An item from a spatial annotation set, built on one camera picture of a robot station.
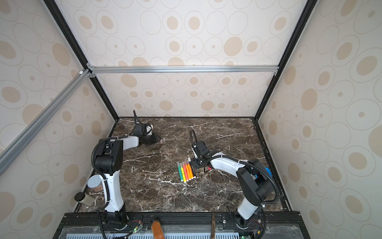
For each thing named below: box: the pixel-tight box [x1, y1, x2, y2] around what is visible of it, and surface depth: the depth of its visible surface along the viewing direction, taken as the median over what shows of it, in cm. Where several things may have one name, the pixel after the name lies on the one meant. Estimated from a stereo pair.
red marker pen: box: [182, 161, 190, 182], surface depth 92 cm
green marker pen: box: [177, 161, 184, 182], surface depth 93 cm
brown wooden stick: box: [210, 211, 216, 239], surface depth 74 cm
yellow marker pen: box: [179, 162, 187, 184], surface depth 91 cm
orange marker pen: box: [184, 161, 191, 181], surface depth 92 cm
